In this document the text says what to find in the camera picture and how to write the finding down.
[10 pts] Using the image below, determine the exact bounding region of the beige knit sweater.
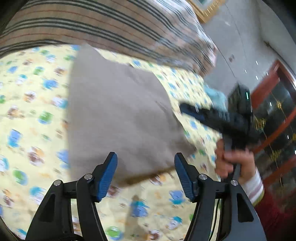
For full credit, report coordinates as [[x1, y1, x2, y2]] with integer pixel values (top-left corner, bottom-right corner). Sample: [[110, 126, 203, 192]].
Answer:
[[67, 44, 196, 183]]

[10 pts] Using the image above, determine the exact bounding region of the red wooden cabinet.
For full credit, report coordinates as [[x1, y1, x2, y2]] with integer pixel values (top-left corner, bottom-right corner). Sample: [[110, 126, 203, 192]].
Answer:
[[251, 60, 295, 240]]

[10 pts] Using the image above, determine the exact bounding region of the teal cloth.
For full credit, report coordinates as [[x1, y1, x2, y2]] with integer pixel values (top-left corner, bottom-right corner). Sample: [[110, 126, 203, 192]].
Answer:
[[204, 85, 227, 111]]

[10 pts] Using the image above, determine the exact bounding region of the plaid beige quilt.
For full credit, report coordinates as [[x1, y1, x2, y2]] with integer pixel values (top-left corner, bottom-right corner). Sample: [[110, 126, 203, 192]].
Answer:
[[1, 1, 217, 76]]

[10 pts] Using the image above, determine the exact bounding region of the striped white pink sleeve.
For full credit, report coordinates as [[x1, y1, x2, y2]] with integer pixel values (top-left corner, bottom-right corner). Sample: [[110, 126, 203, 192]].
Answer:
[[242, 169, 264, 206]]

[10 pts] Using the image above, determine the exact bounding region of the yellow cartoon bear bedsheet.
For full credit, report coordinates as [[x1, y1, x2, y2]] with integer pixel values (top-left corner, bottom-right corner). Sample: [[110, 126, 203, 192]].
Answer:
[[1, 45, 220, 240]]

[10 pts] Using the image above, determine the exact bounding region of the gold framed landscape painting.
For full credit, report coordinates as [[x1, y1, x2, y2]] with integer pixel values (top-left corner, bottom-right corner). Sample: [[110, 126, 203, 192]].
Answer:
[[187, 0, 226, 24]]

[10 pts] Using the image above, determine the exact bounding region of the person's right hand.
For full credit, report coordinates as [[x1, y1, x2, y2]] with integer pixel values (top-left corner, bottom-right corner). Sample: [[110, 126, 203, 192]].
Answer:
[[215, 139, 256, 184]]

